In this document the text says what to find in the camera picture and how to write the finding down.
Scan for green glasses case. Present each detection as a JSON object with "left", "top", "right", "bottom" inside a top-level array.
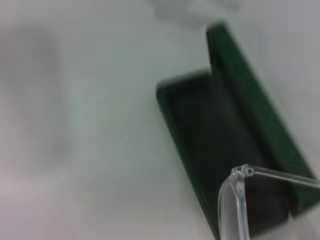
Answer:
[{"left": 155, "top": 21, "right": 320, "bottom": 240}]

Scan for clear white glasses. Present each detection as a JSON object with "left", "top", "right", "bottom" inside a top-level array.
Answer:
[{"left": 217, "top": 163, "right": 320, "bottom": 240}]

